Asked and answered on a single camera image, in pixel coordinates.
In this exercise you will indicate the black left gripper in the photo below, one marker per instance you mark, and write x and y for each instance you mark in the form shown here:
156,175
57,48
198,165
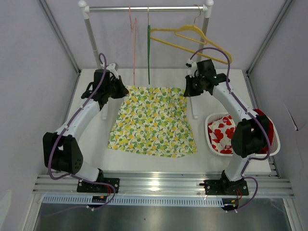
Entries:
122,92

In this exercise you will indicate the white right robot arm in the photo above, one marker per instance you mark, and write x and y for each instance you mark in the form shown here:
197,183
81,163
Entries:
251,129

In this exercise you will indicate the white laundry basket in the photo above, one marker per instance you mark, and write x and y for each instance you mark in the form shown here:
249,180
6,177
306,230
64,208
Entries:
273,136

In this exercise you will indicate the green hanger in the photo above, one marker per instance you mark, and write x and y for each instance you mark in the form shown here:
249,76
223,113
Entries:
148,46

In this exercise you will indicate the lemon print skirt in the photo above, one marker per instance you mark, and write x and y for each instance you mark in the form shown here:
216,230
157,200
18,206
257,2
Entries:
153,121

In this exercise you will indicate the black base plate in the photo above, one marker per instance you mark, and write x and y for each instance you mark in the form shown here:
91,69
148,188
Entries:
91,187
224,187

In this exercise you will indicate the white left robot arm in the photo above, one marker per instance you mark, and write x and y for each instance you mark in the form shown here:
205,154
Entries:
60,148

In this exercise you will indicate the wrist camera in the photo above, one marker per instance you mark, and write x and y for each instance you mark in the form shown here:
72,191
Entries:
113,68
192,69

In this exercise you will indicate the red poppy print cloth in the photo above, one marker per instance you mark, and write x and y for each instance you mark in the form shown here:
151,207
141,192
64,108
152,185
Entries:
221,131

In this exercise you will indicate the aluminium mounting rail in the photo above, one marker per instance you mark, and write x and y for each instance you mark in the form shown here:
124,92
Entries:
166,184

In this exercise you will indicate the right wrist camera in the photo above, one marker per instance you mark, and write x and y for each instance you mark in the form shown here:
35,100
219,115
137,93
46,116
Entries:
192,69

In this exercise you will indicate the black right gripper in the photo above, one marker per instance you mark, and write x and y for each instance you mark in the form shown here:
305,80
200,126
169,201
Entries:
189,92

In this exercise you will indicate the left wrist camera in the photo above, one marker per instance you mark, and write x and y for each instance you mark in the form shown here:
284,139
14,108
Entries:
113,68

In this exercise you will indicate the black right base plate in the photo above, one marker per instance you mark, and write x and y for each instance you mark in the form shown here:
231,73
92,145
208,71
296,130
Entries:
224,187

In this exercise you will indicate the pink hanger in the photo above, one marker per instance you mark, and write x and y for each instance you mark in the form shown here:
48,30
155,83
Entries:
133,25

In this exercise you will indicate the white slotted cable duct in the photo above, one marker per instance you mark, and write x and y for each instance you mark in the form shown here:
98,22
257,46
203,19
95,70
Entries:
133,200

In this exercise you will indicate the white clothes rack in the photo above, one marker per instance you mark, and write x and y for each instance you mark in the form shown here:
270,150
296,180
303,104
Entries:
91,36

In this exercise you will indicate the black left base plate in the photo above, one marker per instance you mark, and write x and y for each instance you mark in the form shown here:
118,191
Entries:
91,187

